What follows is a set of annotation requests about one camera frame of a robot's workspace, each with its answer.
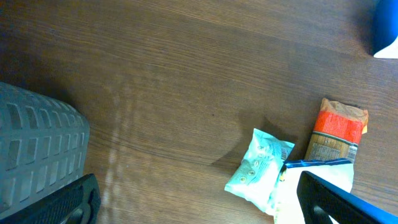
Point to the teal crinkled wipes packet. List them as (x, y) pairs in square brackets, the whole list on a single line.
[(255, 180)]

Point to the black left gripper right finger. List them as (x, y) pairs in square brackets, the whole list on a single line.
[(323, 202)]

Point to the white barcode scanner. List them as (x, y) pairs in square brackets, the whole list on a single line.
[(385, 30)]

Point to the orange and tan snack package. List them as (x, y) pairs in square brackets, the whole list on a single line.
[(337, 131)]

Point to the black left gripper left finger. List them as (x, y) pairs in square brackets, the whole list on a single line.
[(78, 202)]

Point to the grey plastic mesh basket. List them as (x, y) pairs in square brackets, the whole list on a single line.
[(43, 147)]

